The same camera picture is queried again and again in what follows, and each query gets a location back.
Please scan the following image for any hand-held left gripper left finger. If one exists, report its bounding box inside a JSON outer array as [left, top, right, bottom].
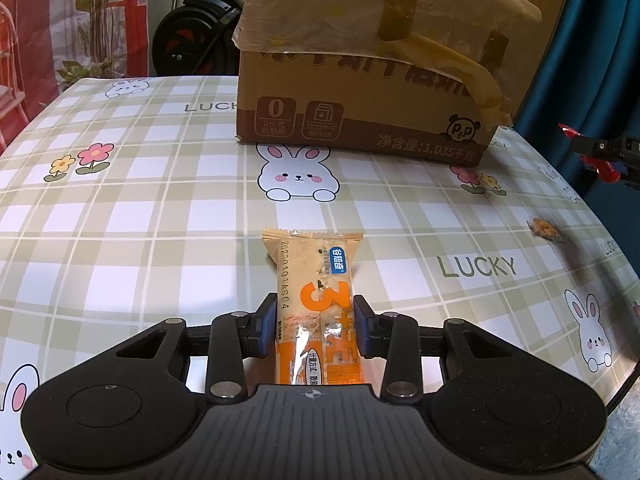
[[114, 294, 279, 404]]

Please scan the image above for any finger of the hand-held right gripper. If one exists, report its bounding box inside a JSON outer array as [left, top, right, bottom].
[[570, 133, 640, 172]]

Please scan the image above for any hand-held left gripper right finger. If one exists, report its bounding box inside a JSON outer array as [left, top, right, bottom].
[[352, 296, 517, 404]]

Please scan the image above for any red snack packet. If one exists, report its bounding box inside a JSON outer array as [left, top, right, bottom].
[[557, 122, 627, 184]]

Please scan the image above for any orange snack bar packet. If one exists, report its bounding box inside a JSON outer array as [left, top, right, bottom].
[[261, 227, 365, 386]]

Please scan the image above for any brown cardboard box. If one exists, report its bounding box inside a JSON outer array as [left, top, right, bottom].
[[232, 0, 543, 168]]

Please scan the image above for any clear plastic bag liner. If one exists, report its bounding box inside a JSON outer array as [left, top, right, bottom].
[[232, 0, 543, 126]]

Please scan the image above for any small brown snack piece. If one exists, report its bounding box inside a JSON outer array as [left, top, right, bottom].
[[529, 217, 560, 242]]

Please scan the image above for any teal curtain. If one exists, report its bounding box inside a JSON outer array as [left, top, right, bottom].
[[515, 0, 640, 201]]

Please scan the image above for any checked rabbit print tablecloth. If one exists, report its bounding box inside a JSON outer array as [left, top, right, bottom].
[[0, 75, 640, 480]]

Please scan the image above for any black exercise bike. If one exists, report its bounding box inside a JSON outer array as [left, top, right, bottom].
[[151, 0, 246, 78]]

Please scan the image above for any red printed backdrop cloth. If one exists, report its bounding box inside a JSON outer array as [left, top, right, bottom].
[[0, 0, 193, 156]]

